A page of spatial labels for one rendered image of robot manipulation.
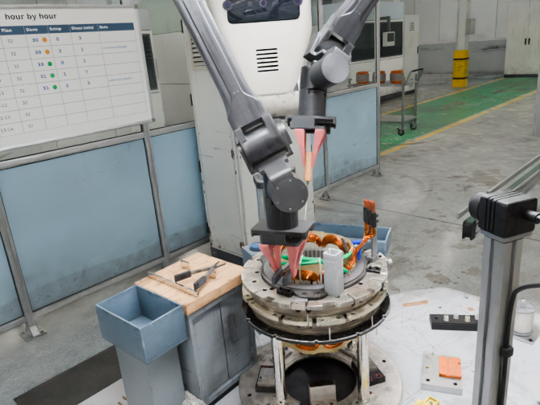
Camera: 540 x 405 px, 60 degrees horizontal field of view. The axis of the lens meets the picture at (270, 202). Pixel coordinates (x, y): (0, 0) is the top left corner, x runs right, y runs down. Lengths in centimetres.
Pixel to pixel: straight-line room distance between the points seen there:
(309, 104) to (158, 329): 55
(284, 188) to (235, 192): 259
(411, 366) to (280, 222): 63
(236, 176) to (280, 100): 193
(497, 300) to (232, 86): 49
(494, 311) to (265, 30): 98
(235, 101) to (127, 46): 251
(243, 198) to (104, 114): 106
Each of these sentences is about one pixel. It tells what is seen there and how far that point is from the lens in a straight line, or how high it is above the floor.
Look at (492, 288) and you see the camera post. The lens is 60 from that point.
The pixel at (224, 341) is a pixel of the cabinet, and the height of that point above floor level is 91.
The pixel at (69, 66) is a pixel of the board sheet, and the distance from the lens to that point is 308.
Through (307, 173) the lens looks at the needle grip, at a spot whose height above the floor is 131.
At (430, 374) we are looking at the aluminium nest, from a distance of 125.
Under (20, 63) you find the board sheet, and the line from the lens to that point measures 298.
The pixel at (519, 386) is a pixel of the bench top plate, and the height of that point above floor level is 78.
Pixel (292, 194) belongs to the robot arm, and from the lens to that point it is 73.
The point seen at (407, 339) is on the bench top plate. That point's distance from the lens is 139.
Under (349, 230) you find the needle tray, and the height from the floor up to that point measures 105.
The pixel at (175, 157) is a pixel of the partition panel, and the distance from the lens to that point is 352.
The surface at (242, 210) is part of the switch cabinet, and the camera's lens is 334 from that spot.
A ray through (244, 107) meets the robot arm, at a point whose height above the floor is 148.
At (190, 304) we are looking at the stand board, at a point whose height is 106.
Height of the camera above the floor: 157
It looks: 19 degrees down
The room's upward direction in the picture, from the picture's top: 5 degrees counter-clockwise
